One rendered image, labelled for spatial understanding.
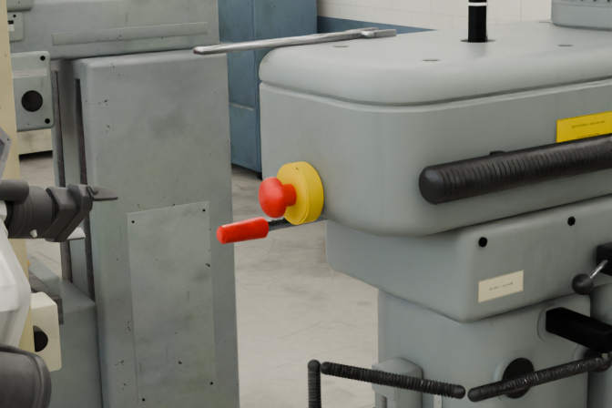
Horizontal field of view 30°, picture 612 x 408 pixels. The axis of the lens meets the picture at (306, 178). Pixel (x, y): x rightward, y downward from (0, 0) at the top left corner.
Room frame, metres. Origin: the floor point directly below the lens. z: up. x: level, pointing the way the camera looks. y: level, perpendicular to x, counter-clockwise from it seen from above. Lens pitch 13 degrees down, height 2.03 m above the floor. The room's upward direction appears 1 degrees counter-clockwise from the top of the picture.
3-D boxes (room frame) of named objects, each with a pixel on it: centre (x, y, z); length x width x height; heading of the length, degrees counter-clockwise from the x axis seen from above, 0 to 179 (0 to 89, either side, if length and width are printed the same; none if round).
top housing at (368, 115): (1.21, -0.20, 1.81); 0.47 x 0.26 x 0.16; 123
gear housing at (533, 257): (1.23, -0.22, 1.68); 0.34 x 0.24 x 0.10; 123
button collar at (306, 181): (1.08, 0.01, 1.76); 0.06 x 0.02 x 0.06; 33
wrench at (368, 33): (1.21, 0.01, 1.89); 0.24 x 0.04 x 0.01; 126
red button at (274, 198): (1.07, 0.03, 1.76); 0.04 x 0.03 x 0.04; 33
